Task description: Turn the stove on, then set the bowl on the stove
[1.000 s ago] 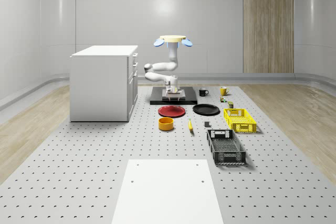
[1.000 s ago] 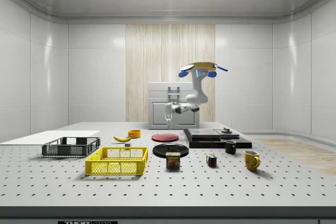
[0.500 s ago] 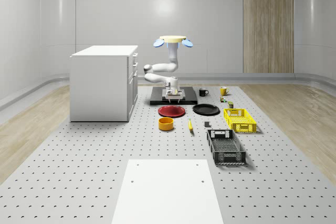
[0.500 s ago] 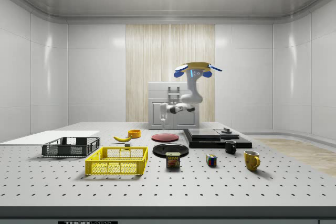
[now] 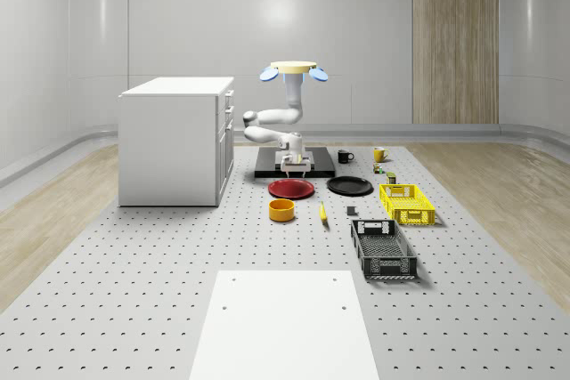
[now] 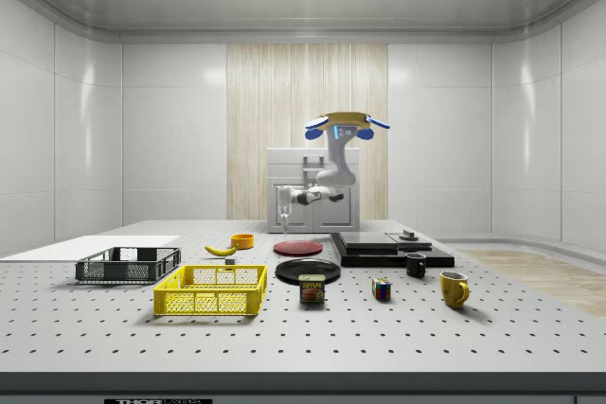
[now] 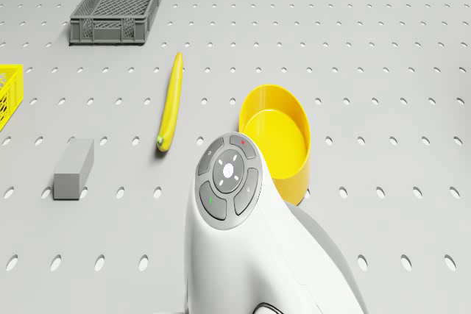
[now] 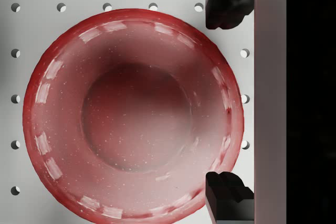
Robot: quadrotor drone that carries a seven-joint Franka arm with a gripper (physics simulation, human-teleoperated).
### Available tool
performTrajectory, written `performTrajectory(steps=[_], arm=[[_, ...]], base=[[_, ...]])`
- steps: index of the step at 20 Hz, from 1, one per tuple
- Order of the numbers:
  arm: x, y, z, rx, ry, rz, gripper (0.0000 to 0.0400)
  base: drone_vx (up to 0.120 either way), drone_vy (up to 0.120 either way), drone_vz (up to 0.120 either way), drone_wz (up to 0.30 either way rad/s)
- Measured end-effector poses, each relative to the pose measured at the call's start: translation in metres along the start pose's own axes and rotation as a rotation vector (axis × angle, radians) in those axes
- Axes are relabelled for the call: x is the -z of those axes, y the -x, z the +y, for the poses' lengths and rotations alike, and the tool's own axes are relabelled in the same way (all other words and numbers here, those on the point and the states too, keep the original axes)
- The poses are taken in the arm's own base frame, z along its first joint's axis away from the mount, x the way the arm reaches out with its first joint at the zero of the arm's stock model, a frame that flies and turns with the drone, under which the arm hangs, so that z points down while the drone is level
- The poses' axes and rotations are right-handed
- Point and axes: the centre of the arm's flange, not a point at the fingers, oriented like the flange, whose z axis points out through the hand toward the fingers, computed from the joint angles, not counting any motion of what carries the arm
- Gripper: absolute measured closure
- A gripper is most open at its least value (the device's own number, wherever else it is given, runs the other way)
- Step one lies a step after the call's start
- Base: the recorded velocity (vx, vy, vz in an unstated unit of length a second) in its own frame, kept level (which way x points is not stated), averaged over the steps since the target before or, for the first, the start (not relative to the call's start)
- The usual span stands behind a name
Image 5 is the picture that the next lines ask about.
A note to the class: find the black stove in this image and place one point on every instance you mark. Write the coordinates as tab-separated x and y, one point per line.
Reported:
323	162

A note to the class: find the white cabinet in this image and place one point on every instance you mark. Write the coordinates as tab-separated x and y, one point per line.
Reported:
169	148

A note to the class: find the black plate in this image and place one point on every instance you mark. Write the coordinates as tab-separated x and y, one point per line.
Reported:
350	185

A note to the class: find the yellow basket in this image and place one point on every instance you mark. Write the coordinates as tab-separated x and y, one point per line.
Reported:
407	216

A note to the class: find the yellow bowl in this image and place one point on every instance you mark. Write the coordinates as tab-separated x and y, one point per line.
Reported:
281	213

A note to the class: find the white board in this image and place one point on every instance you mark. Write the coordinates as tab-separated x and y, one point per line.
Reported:
285	331

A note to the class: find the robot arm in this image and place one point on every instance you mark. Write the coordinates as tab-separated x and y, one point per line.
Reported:
276	116

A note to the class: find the red plate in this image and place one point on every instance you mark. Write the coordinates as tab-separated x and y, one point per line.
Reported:
291	188

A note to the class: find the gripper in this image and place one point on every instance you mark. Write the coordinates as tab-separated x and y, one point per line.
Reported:
295	165

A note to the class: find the black mug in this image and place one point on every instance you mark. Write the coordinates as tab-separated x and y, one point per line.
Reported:
343	157

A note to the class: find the puzzle cube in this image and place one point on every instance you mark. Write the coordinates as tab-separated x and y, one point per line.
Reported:
378	169

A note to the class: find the banana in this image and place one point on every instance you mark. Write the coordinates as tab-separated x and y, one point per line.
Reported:
323	214

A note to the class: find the grey cube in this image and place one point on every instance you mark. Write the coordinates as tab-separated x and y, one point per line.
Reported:
352	211

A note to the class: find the yellow mug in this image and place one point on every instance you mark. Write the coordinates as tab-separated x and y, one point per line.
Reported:
380	155

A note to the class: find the dark grey basket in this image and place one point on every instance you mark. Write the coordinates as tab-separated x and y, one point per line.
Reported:
385	266

